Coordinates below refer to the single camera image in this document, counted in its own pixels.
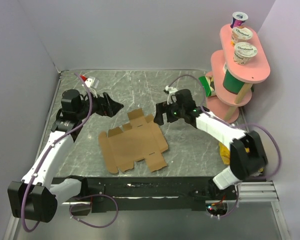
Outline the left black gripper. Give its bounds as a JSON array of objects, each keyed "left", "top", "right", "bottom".
[{"left": 76, "top": 88, "right": 124, "bottom": 120}]

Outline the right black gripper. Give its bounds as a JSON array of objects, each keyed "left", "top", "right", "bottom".
[{"left": 153, "top": 99, "right": 185, "bottom": 126}]

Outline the brown cardboard box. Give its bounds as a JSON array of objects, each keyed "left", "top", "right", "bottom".
[{"left": 98, "top": 108, "right": 169, "bottom": 174}]

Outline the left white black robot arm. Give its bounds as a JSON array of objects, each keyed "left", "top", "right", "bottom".
[{"left": 7, "top": 89, "right": 124, "bottom": 223}]

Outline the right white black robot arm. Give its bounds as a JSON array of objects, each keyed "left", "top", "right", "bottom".
[{"left": 154, "top": 86, "right": 268, "bottom": 200}]

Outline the green snack bag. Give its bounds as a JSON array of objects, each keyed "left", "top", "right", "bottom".
[{"left": 198, "top": 75, "right": 216, "bottom": 97}]

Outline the pink three-tier shelf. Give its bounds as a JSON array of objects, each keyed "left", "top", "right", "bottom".
[{"left": 206, "top": 24, "right": 271, "bottom": 123}]

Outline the green cylindrical can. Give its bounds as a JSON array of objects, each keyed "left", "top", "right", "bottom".
[{"left": 223, "top": 63, "right": 245, "bottom": 94}]

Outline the yellow chip bag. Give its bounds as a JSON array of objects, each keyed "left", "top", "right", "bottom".
[{"left": 219, "top": 142, "right": 230, "bottom": 165}]

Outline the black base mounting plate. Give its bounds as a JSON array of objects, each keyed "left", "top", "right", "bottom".
[{"left": 49, "top": 176, "right": 267, "bottom": 214}]

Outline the front Chobani yogurt cup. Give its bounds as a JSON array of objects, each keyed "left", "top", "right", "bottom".
[{"left": 233, "top": 42, "right": 258, "bottom": 65}]

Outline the chobani yogurt cup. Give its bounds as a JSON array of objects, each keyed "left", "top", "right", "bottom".
[
  {"left": 233, "top": 42, "right": 258, "bottom": 65},
  {"left": 231, "top": 27, "right": 253, "bottom": 47}
]

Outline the middle Chobani yogurt cup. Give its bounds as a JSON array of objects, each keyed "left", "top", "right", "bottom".
[{"left": 231, "top": 27, "right": 253, "bottom": 47}]

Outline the purple lid yogurt cup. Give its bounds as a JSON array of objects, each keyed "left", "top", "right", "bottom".
[{"left": 230, "top": 11, "right": 249, "bottom": 29}]

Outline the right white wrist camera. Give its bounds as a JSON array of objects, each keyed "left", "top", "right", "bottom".
[{"left": 164, "top": 85, "right": 178, "bottom": 105}]

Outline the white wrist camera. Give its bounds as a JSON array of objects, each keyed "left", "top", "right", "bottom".
[
  {"left": 80, "top": 75, "right": 100, "bottom": 98},
  {"left": 164, "top": 85, "right": 178, "bottom": 105}
]

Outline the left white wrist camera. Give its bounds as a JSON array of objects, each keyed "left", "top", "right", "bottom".
[{"left": 80, "top": 75, "right": 100, "bottom": 98}]

